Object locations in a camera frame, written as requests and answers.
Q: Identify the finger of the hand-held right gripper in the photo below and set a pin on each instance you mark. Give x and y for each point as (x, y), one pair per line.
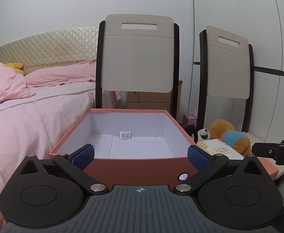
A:
(263, 148)

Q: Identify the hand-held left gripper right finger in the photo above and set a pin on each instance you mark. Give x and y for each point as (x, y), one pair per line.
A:
(198, 158)

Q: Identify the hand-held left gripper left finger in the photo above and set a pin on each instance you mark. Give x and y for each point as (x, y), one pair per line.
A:
(83, 155)

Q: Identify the orange box lid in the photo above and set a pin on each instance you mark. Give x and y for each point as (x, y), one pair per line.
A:
(269, 168)

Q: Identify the orange storage box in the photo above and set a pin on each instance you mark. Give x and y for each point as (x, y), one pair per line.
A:
(132, 171)

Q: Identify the white tissue pack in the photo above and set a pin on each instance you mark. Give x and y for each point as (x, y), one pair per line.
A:
(217, 148)

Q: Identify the black white plush toy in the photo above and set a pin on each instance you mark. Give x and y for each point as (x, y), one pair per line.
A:
(202, 134)

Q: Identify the orange plush dog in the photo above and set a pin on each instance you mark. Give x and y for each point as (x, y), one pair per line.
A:
(231, 136)

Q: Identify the small pink box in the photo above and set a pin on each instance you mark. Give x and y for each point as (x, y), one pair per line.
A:
(189, 119)

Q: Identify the white desiccant packet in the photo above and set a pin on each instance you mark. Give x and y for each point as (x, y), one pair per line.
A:
(125, 135)

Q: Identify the pink bed sheet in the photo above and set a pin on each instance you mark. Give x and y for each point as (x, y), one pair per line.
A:
(30, 126)

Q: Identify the brown cardboard box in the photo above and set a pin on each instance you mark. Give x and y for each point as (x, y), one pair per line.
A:
(149, 99)

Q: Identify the pink pillow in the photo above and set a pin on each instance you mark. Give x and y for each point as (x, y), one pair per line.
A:
(62, 74)

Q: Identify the narrow beige black chair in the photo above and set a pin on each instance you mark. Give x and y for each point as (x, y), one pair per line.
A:
(229, 70)

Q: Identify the pink duvet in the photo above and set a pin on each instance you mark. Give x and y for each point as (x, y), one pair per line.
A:
(3, 82)

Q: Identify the wide beige black chair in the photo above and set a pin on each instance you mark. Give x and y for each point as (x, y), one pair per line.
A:
(137, 60)

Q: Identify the yellow plush toy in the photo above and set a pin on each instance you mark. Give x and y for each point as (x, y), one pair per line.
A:
(16, 66)

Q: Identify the beige quilted headboard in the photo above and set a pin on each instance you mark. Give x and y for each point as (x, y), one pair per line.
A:
(49, 47)

